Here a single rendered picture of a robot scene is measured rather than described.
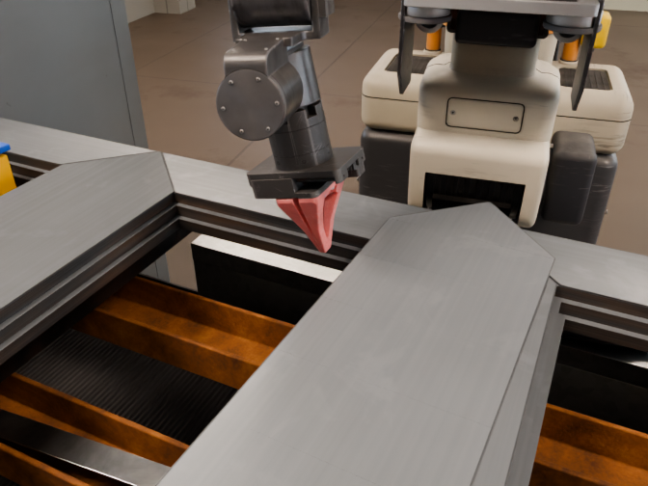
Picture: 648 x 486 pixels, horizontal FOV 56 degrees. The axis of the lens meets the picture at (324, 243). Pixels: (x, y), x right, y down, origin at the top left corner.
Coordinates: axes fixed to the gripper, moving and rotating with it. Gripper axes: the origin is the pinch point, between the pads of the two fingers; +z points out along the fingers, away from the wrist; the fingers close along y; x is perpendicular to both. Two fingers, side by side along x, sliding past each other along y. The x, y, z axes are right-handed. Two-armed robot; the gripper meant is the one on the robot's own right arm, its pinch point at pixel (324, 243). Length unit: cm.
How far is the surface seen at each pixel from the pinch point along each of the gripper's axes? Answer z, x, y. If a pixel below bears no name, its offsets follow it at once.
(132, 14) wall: -14, 383, -364
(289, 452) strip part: 2.9, -24.8, 8.5
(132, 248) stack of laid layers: -1.9, -5.6, -21.0
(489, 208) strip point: 3.3, 15.0, 13.6
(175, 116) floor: 35, 210, -199
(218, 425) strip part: 1.6, -24.8, 2.9
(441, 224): 2.4, 9.3, 9.6
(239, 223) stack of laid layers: -1.0, 2.6, -12.0
